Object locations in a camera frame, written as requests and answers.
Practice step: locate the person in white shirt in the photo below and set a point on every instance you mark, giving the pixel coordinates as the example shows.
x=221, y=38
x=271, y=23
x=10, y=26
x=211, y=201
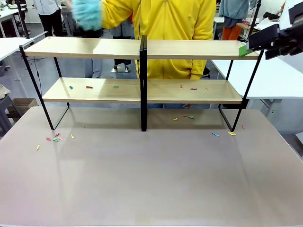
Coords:
x=48, y=14

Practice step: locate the teal fluffy duster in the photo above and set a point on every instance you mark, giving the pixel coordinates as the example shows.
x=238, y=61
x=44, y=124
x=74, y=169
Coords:
x=87, y=14

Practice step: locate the person's right forearm, yellow sleeve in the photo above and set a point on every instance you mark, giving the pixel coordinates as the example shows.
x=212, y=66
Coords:
x=116, y=16

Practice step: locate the person's left forearm, yellow sleeve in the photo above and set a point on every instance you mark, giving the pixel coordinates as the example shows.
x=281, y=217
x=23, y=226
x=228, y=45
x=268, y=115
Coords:
x=198, y=68

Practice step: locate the blue paper scrap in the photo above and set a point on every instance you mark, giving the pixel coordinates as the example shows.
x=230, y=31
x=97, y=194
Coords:
x=215, y=134

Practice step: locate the wooden shelf unit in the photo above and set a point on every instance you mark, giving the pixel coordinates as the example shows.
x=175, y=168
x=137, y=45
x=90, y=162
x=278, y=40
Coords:
x=189, y=48
x=78, y=47

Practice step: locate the person's left hand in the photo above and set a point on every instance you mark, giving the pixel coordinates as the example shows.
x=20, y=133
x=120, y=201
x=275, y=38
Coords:
x=187, y=106

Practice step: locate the black stand pole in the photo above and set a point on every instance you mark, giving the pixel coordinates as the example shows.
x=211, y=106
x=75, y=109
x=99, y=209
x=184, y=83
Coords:
x=253, y=19
x=23, y=21

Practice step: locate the person in yellow hoodie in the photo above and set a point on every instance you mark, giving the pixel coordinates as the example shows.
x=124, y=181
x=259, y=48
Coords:
x=170, y=21

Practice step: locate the white side table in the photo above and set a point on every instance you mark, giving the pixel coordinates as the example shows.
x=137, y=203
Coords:
x=9, y=47
x=272, y=80

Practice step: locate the cardboard box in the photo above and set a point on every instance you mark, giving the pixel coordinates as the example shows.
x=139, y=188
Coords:
x=23, y=104

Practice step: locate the grey stool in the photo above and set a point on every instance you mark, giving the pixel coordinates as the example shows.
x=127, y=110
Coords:
x=4, y=111

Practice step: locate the person in orange trousers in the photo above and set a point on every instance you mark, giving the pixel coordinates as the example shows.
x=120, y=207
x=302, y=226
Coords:
x=233, y=16

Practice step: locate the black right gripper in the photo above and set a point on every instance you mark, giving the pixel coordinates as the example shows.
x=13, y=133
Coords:
x=291, y=40

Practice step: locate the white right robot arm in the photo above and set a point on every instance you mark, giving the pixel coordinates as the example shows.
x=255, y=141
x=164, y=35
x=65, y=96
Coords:
x=284, y=14

